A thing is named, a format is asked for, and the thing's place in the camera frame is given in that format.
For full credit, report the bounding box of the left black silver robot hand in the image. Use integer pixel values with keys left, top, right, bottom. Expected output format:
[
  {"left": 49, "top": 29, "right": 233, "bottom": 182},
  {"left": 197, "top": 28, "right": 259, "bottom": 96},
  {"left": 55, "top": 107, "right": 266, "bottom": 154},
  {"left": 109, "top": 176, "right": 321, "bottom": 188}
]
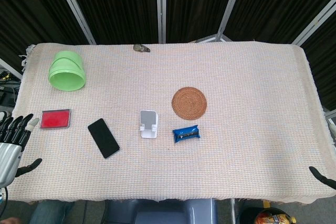
[{"left": 0, "top": 113, "right": 43, "bottom": 187}]

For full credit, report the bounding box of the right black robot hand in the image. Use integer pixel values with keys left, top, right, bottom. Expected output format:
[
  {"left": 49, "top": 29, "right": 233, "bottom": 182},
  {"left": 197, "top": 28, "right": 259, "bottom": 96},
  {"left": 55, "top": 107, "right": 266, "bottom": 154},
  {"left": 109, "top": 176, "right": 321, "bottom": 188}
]
[{"left": 308, "top": 166, "right": 336, "bottom": 190}]

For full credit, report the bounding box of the black smartphone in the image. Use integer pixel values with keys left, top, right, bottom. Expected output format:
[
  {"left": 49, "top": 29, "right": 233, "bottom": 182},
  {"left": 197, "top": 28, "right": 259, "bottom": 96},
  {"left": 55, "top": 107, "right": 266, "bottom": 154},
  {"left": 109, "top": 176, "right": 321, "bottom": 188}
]
[{"left": 87, "top": 118, "right": 121, "bottom": 159}]

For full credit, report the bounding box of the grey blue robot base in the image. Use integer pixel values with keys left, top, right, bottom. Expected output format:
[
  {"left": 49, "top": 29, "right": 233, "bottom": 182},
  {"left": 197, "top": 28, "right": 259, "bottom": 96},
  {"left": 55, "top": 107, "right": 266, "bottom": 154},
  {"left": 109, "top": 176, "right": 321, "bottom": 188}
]
[{"left": 104, "top": 198, "right": 218, "bottom": 224}]

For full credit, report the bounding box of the orange snack bag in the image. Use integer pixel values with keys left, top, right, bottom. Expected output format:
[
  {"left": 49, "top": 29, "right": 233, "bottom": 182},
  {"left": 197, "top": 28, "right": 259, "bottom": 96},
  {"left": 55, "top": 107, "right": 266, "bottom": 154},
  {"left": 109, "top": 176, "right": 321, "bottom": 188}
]
[{"left": 255, "top": 209, "right": 298, "bottom": 224}]

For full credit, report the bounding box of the white phone stand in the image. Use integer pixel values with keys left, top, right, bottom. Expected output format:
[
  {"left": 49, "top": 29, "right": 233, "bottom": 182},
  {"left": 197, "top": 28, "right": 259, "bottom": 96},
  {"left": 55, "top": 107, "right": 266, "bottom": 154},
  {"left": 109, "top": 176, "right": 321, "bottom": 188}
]
[{"left": 139, "top": 109, "right": 160, "bottom": 139}]

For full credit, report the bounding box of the round woven rattan coaster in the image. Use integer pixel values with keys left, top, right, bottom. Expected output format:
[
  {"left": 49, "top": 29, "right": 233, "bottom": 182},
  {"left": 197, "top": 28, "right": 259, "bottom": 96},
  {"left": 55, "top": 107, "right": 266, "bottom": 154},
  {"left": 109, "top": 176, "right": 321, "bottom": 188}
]
[{"left": 171, "top": 86, "right": 207, "bottom": 120}]

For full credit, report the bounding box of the red ink pad box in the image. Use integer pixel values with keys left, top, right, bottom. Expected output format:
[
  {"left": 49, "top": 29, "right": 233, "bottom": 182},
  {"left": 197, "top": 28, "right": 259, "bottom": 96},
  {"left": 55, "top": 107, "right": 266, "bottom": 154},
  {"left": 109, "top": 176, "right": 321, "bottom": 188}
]
[{"left": 39, "top": 108, "right": 72, "bottom": 130}]

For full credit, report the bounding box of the blue jeans leg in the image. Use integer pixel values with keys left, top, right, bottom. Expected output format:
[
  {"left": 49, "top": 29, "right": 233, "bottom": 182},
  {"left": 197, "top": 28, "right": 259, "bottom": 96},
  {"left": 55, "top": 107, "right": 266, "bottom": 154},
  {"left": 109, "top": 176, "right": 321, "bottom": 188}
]
[{"left": 28, "top": 201, "right": 76, "bottom": 224}]

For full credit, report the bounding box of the beige woven tablecloth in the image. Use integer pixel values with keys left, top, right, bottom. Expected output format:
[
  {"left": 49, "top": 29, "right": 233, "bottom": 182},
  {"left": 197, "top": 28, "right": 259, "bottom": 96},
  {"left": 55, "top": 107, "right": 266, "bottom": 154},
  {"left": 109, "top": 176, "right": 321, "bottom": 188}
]
[{"left": 5, "top": 41, "right": 336, "bottom": 206}]

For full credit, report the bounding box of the green plastic bucket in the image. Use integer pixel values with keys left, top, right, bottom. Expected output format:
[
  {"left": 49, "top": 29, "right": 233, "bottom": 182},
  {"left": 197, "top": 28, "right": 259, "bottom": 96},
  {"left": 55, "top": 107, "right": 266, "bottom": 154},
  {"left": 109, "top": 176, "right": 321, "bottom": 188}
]
[{"left": 48, "top": 50, "right": 87, "bottom": 92}]

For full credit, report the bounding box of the black folding screen panel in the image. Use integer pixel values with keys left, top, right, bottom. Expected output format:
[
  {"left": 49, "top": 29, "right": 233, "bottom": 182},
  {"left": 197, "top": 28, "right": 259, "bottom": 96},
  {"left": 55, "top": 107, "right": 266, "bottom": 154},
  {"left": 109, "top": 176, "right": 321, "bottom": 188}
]
[
  {"left": 299, "top": 6, "right": 336, "bottom": 112},
  {"left": 157, "top": 0, "right": 247, "bottom": 44},
  {"left": 223, "top": 0, "right": 336, "bottom": 46},
  {"left": 0, "top": 0, "right": 91, "bottom": 78},
  {"left": 56, "top": 0, "right": 165, "bottom": 46}
]

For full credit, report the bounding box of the blue snack packet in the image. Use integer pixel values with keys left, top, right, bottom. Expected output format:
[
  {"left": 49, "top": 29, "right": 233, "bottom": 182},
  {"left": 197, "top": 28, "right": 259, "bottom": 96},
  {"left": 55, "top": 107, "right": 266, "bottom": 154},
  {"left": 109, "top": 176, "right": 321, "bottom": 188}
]
[{"left": 172, "top": 125, "right": 202, "bottom": 144}]

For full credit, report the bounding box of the small grey stone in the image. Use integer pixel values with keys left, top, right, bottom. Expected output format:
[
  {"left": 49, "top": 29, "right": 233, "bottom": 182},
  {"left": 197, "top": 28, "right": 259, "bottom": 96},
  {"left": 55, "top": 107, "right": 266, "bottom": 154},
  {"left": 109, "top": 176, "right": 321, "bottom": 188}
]
[{"left": 133, "top": 44, "right": 151, "bottom": 54}]

